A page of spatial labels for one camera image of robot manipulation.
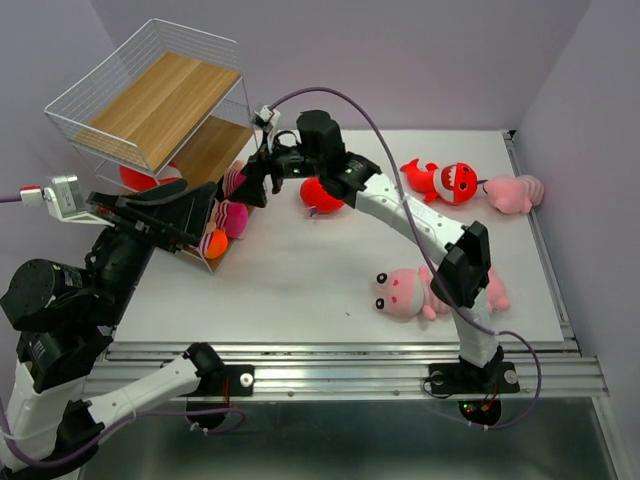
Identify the pink plush far right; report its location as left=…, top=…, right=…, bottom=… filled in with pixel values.
left=483, top=175, right=544, bottom=215

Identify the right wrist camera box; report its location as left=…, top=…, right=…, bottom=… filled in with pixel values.
left=251, top=105, right=280, bottom=134

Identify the purple cable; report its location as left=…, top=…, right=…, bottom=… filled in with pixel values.
left=0, top=192, right=249, bottom=469
left=269, top=87, right=544, bottom=432

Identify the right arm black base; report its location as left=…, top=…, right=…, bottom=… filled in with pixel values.
left=421, top=360, right=520, bottom=430

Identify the red whale plush back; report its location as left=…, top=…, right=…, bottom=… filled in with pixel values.
left=299, top=177, right=345, bottom=217

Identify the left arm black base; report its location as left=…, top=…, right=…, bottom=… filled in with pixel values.
left=184, top=343, right=255, bottom=432

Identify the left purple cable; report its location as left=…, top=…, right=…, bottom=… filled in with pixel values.
left=0, top=192, right=249, bottom=469

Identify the aluminium rail frame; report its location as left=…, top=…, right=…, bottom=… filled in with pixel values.
left=83, top=323, right=609, bottom=402

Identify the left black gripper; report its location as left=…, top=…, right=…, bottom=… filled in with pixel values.
left=94, top=175, right=227, bottom=321

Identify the boy doll black hair orange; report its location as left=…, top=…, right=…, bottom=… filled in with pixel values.
left=198, top=228, right=229, bottom=260

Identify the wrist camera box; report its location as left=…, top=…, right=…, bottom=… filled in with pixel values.
left=19, top=175, right=101, bottom=225
left=251, top=105, right=280, bottom=134

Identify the pink frog plush striped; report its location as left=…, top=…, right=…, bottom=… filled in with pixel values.
left=375, top=265, right=450, bottom=321

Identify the boy doll pink hat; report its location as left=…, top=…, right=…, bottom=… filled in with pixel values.
left=211, top=200, right=249, bottom=239
left=222, top=160, right=246, bottom=200

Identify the red shark plush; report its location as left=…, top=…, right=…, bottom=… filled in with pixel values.
left=400, top=158, right=479, bottom=205
left=119, top=161, right=182, bottom=192

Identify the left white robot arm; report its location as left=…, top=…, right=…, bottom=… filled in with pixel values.
left=1, top=176, right=225, bottom=479

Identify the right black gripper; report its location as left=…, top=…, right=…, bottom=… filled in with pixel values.
left=228, top=131, right=325, bottom=209

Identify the pink plush lying right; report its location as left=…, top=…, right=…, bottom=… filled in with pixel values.
left=487, top=267, right=511, bottom=313

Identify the white wire wooden shelf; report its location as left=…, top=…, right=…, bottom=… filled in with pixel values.
left=43, top=18, right=269, bottom=274

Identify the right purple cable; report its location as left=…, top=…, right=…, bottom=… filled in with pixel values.
left=269, top=87, right=544, bottom=432

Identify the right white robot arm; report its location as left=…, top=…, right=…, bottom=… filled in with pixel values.
left=230, top=106, right=503, bottom=390

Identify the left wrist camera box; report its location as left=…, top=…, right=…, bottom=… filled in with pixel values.
left=19, top=175, right=101, bottom=225

